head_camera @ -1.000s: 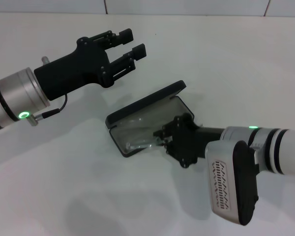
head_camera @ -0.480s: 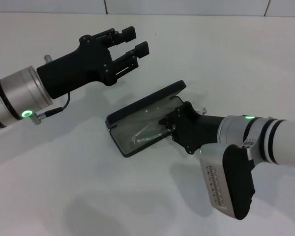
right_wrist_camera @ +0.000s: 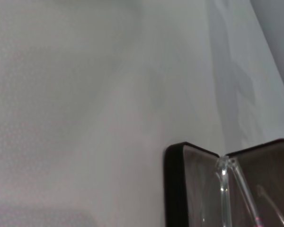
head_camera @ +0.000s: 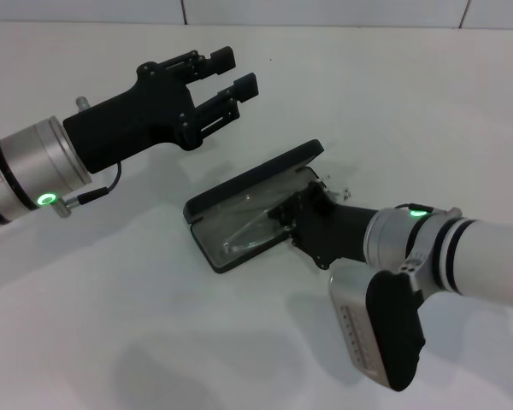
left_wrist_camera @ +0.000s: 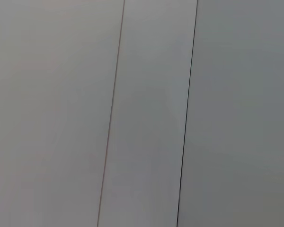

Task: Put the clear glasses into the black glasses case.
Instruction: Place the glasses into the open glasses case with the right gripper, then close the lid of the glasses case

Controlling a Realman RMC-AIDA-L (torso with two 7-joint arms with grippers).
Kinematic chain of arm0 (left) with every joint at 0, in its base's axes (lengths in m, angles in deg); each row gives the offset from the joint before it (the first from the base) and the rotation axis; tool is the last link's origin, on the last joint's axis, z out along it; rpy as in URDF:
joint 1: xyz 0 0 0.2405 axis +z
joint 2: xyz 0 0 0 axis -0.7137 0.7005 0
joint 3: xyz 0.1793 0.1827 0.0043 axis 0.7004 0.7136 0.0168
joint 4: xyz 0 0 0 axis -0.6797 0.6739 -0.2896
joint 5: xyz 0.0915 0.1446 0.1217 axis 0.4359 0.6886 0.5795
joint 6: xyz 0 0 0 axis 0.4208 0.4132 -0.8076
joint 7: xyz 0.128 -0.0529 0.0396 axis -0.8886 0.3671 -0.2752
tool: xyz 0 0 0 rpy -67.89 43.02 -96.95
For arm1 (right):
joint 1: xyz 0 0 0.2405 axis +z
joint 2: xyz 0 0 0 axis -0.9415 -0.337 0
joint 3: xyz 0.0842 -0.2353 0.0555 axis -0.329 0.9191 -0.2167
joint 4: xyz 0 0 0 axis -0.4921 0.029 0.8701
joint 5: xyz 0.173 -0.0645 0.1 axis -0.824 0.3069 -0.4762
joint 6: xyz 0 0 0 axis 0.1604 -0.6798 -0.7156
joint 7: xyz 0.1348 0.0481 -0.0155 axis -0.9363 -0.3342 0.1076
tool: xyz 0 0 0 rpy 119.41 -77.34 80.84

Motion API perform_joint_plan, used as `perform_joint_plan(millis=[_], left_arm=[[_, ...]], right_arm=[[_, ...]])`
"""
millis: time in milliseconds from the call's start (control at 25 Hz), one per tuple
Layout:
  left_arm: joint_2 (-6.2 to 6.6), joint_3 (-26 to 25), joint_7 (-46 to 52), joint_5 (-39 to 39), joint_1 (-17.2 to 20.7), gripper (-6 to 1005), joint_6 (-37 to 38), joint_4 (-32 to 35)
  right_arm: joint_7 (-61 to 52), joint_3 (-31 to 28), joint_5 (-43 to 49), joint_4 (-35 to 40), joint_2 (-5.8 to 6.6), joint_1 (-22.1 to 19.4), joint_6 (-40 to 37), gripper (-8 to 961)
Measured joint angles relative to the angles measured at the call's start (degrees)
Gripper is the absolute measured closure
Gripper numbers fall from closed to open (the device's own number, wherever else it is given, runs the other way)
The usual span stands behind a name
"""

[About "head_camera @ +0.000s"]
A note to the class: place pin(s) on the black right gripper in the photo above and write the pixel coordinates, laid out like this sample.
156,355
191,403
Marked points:
337,232

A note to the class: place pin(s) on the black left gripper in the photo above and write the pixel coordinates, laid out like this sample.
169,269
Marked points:
128,119

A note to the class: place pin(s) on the white clear glasses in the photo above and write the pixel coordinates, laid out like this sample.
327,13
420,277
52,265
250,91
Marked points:
250,239

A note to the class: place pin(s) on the black glasses case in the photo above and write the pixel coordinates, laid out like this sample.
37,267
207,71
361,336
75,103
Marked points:
256,175

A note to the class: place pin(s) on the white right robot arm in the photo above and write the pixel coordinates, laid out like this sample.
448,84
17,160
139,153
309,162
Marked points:
474,256

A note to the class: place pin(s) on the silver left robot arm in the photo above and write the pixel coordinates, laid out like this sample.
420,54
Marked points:
38,171

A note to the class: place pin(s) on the silver connector plug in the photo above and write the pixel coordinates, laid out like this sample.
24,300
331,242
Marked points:
82,103
454,212

